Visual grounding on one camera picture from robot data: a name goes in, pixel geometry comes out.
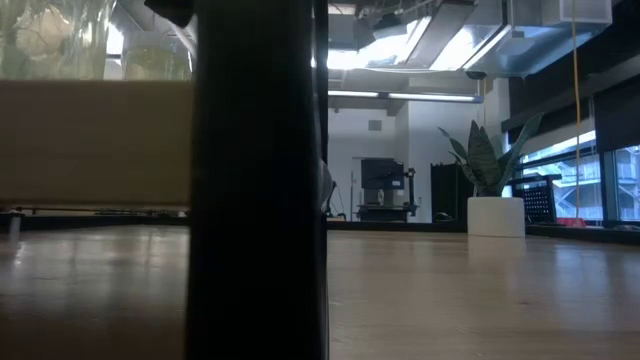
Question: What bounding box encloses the small white-capped pill bottle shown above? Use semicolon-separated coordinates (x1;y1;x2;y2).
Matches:
122;32;194;82

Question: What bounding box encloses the grey curved object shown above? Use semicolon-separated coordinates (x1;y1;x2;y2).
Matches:
320;158;335;211

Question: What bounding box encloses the black machine on stand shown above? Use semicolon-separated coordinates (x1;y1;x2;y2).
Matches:
355;157;420;224

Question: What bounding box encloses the bright ceiling light panel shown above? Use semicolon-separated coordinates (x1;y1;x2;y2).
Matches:
327;47;381;71

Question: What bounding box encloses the black cabinet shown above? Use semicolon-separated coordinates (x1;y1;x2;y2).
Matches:
430;162;474;225

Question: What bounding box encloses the long ceiling tube light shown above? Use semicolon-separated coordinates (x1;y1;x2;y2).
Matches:
327;89;484;104

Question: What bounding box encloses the snake plant in white pot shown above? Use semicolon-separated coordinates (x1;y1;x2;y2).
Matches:
438;112;546;239

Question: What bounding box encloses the black mesh chair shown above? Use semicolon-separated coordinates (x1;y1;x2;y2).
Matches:
509;173;564;225

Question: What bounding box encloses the glass window row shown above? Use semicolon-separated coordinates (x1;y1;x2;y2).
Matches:
519;128;640;224

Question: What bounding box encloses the black aluminium table frame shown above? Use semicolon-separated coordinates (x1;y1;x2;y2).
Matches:
0;212;640;247

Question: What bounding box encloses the large silver ventilation duct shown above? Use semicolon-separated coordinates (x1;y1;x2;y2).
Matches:
399;0;614;79

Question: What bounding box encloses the yellow hanging cord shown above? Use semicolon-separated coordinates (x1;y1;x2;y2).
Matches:
571;0;582;221

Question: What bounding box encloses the grey metal post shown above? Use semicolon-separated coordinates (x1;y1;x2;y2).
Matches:
7;212;24;244

